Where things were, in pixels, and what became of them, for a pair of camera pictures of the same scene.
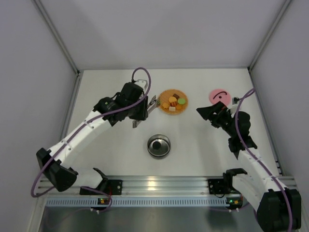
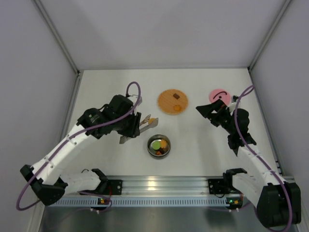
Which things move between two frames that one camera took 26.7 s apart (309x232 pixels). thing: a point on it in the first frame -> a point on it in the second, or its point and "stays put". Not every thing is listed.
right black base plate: (217, 186) stays put
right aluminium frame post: (285, 6) stays put
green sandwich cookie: (181, 101) -> (156, 145)
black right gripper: (217, 116) stays put
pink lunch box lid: (220, 95) stays put
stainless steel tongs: (153, 104) -> (144, 125)
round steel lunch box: (165, 145) stays put
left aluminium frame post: (51, 24) stays put
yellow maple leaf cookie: (165, 105) -> (163, 143)
